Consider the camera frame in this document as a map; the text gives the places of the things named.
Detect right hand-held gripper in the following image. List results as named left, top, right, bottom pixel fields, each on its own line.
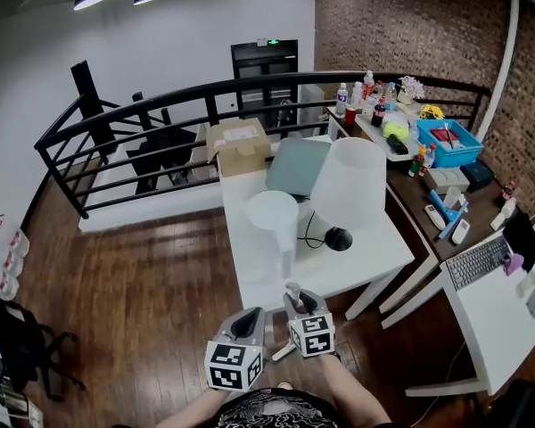
left=283, top=289, right=335, bottom=358

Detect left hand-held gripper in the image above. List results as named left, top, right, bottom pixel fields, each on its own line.
left=204, top=306, right=268, bottom=392

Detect person's left forearm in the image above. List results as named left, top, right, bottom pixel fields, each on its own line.
left=162, top=388, right=231, bottom=428

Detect person's right forearm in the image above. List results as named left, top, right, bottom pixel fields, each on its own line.
left=316, top=352, right=391, bottom=428

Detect black patterned shirt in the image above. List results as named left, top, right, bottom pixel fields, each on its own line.
left=213, top=388, right=340, bottom=428

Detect white kettle jug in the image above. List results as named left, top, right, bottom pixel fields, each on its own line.
left=244, top=189, right=300, bottom=284

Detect white table lamp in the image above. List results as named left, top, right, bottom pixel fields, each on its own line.
left=296, top=136, right=388, bottom=252

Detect grey laptop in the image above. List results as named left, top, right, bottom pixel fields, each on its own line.
left=265, top=136, right=333, bottom=200

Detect cardboard box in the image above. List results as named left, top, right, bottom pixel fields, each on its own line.
left=204, top=117, right=273, bottom=178

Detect white remote control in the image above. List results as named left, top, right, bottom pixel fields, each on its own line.
left=424, top=203, right=447, bottom=230
left=450, top=219, right=472, bottom=245

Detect blue squeegee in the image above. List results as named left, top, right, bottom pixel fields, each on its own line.
left=426, top=190, right=469, bottom=240

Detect green bottle orange cap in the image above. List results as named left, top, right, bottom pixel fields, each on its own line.
left=407, top=144, right=428, bottom=178

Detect black keyboard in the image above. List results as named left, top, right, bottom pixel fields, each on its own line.
left=445, top=234, right=514, bottom=292

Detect white tray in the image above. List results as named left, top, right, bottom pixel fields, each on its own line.
left=354, top=110, right=424, bottom=163

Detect black pouch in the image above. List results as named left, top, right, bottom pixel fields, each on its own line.
left=385, top=134, right=410, bottom=156

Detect clear measuring cup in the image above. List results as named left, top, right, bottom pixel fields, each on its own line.
left=441, top=185, right=467, bottom=211

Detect grey tissue box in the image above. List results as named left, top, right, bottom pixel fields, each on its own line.
left=423, top=166, right=472, bottom=195

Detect yellow-green bag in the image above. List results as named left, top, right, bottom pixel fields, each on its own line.
left=381, top=120, right=410, bottom=140

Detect white appliance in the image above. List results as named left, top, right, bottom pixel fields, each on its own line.
left=297, top=83, right=325, bottom=140

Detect cola bottle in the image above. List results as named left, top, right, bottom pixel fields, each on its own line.
left=498, top=180, right=517, bottom=209
left=371, top=97, right=387, bottom=128

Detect water bottle blue label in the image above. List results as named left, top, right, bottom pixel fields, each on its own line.
left=334, top=82, right=350, bottom=118

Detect blue plastic bin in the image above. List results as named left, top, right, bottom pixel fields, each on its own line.
left=415, top=118, right=483, bottom=169

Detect purple object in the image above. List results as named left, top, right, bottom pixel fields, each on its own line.
left=502, top=252, right=525, bottom=276

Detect red box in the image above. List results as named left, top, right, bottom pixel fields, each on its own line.
left=430, top=127, right=463, bottom=151

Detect dark box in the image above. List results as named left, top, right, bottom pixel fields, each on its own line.
left=458, top=160, right=495, bottom=193

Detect black metal railing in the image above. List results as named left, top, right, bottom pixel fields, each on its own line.
left=34, top=70, right=491, bottom=220

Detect white handheld scanner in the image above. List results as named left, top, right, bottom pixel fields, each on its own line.
left=490, top=197, right=517, bottom=231

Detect clear bottle blue cap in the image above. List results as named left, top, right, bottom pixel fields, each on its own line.
left=384, top=81, right=399, bottom=113

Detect clear plastic cup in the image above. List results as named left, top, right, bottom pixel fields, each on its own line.
left=515, top=272, right=535, bottom=298

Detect black chair with backpack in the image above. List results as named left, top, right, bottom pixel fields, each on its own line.
left=0, top=278, right=86, bottom=403

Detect yellow flowers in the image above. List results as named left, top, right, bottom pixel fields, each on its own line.
left=417, top=103, right=445, bottom=122

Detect black cloth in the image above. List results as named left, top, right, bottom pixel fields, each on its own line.
left=502, top=211, right=535, bottom=274

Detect white flower pot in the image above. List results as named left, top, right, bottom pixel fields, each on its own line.
left=396, top=76, right=427, bottom=106

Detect pack of red-label bottles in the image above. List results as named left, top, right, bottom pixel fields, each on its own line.
left=0, top=214, right=30, bottom=300

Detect black door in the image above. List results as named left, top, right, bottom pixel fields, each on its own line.
left=230, top=39, right=299, bottom=119

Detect white pipe column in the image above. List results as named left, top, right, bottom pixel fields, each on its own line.
left=474, top=0, right=521, bottom=144

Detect black stair post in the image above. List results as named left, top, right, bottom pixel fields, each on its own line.
left=70, top=60, right=197, bottom=195

